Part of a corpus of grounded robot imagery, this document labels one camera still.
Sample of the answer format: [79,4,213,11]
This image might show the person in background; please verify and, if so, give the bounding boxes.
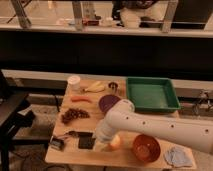
[112,0,167,28]

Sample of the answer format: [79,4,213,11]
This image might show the black eraser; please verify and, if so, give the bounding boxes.
[78,135,95,149]

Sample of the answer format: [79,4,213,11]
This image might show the green plastic tray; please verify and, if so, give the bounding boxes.
[126,77,180,113]

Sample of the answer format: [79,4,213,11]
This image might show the bunch of red grapes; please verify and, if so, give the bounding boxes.
[61,108,90,124]

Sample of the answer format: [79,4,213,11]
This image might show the grey blue cloth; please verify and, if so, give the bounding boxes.
[164,146,193,168]

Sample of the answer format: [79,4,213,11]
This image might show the orange carrot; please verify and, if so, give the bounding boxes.
[71,96,92,103]

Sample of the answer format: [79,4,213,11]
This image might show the white cup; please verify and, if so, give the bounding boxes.
[67,75,81,90]

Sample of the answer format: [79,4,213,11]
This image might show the black handled tool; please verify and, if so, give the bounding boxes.
[58,130,95,139]

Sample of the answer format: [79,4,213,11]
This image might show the metal binder clip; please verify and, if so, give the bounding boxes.
[49,136,64,150]

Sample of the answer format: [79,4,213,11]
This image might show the banana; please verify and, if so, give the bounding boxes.
[83,81,105,93]

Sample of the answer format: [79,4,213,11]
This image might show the orange bowl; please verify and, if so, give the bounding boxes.
[132,134,161,163]

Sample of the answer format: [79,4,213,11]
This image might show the small metal cup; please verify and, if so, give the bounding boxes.
[108,82,118,94]

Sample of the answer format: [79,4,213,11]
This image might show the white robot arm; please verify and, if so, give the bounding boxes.
[95,99,213,155]

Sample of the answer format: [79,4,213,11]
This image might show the apple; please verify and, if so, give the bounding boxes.
[109,135,121,150]

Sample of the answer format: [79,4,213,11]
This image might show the purple bowl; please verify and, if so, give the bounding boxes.
[99,95,120,113]

